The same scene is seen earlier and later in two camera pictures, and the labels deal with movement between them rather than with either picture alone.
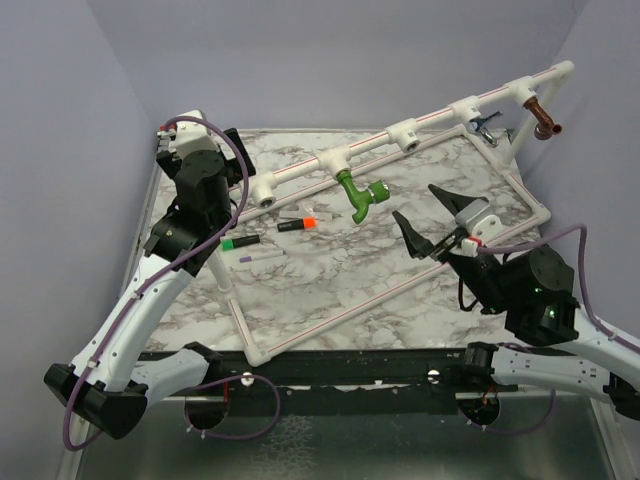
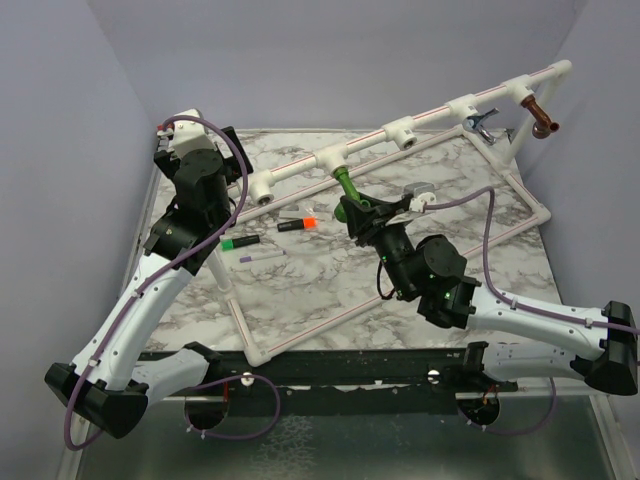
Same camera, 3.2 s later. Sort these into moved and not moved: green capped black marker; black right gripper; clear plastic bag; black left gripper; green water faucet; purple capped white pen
Moved: green water faucet; black right gripper
Not moved: clear plastic bag; green capped black marker; purple capped white pen; black left gripper
